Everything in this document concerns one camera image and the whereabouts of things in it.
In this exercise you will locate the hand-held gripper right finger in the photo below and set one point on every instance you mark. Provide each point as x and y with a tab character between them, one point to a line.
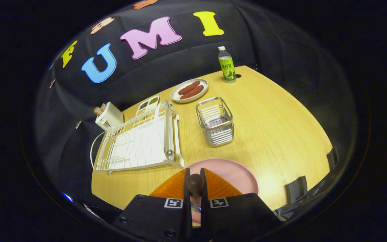
203	215

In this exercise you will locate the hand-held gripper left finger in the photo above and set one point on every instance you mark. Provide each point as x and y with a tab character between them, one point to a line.
187	208

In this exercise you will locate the pink plate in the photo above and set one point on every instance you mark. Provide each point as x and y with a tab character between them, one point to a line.
233	173

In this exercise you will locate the white round plate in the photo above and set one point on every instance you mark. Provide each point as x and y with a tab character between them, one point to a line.
204	84

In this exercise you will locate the black chair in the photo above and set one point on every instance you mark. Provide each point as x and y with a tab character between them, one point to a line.
296	190
332	158

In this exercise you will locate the white divided grain tray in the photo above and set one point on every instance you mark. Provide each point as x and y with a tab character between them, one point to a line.
148	103

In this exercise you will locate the red meat piece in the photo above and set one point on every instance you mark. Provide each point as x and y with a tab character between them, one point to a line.
191	92
189	87

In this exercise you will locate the white toaster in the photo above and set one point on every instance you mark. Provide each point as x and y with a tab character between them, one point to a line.
111	117

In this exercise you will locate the toasted bread slice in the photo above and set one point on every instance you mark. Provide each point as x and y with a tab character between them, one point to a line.
97	111
102	107

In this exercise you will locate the green label drink bottle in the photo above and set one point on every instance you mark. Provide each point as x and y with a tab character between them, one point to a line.
227	67

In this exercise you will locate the black backdrop cloth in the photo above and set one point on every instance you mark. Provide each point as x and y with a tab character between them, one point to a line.
180	60

